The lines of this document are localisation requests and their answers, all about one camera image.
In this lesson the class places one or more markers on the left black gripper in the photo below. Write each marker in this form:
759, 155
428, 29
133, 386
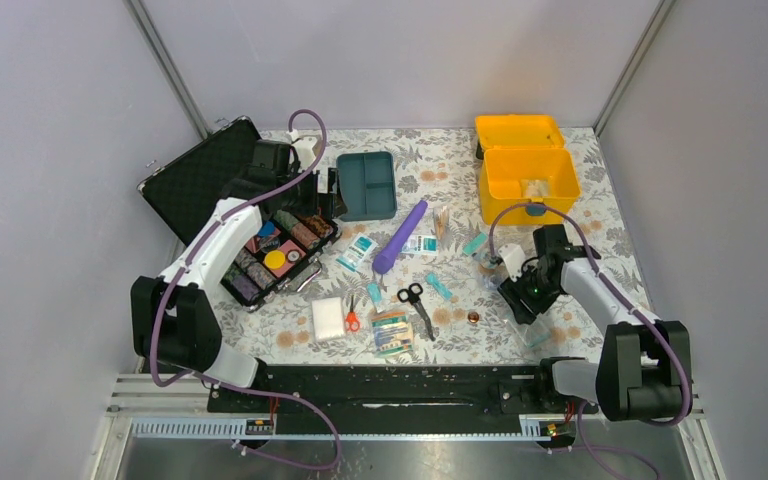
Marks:
319, 202

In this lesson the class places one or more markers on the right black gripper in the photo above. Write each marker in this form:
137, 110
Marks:
512, 292

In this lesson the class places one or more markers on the clear bag blue roll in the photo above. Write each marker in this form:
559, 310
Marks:
492, 278

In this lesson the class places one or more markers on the clear bag teal strips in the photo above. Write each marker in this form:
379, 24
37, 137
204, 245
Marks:
533, 335

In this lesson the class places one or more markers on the teal header plastic bag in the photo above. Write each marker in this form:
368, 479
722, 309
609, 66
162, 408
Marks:
477, 249

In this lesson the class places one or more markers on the beige bandage roll bag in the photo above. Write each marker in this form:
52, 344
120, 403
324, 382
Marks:
535, 190

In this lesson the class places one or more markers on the cotton swab bag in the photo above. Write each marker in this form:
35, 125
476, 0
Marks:
441, 218

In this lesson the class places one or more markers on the white gauze pad bag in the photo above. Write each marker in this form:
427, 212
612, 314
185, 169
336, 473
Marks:
328, 318

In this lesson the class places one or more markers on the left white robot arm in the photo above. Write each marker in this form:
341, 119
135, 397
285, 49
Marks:
191, 280

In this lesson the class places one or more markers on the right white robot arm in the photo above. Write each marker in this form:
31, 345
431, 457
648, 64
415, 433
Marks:
644, 371

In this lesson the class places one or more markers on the black poker chip case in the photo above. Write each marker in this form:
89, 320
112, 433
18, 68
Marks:
184, 193

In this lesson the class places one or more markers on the teal divided tray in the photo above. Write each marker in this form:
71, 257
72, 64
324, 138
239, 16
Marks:
367, 185

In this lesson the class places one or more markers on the teal wrapped packet right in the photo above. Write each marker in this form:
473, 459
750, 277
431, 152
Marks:
434, 281

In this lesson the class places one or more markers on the teal wrapped packet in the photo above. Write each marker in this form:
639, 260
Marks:
434, 281
375, 296

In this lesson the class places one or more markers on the gauze dressing packet left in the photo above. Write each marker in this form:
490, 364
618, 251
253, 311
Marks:
356, 253

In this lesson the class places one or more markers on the gauze dressing packet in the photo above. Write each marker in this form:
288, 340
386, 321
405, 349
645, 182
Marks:
421, 245
356, 253

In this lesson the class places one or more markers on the yellow plastic box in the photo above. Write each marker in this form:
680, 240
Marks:
513, 147

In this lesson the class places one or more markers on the gauze dressing packet right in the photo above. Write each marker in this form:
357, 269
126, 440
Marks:
421, 245

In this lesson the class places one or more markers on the purple flashlight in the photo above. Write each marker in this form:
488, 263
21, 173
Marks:
385, 259

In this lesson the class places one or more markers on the adhesive bandage pack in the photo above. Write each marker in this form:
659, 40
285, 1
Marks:
392, 333

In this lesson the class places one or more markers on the teal wrapped packet left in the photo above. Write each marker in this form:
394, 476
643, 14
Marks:
375, 296

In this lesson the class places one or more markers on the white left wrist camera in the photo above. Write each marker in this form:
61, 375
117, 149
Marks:
307, 147

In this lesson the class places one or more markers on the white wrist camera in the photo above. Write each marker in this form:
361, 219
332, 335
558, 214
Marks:
307, 147
513, 257

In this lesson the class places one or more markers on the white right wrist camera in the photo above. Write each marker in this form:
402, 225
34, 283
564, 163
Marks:
513, 257

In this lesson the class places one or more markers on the black handled scissors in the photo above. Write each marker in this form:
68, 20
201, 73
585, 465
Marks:
412, 295

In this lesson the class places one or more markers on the orange handled scissors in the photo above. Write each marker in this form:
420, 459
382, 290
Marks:
351, 322

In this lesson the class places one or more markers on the black mounting base plate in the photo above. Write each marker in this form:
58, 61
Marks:
447, 401

